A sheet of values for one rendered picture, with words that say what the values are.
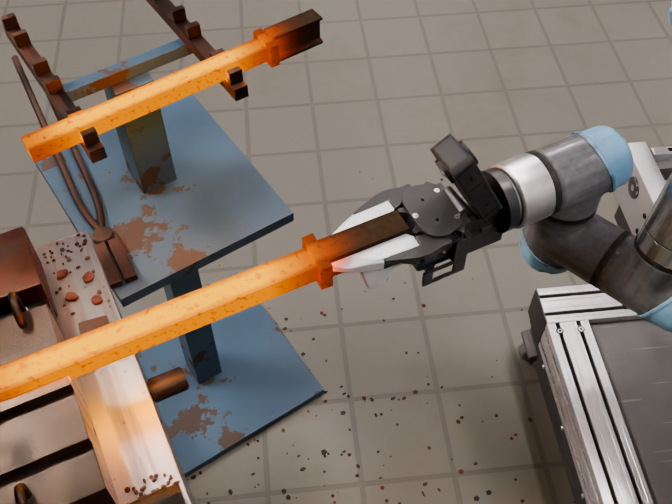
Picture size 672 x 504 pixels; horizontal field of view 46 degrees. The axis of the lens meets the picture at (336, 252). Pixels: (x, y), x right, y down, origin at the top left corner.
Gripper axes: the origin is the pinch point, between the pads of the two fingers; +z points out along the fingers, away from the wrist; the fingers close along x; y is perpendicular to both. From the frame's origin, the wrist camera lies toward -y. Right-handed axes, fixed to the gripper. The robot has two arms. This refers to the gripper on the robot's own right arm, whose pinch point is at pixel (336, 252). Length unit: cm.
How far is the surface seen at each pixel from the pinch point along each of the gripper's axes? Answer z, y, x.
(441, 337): -44, 101, 35
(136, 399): 23.2, 8.8, -1.8
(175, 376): 18.7, 12.0, 0.9
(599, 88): -135, 102, 91
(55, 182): 24, 33, 56
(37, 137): 23.3, 6.2, 36.7
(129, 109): 11.5, 6.6, 37.0
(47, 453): 31.2, 1.2, -7.7
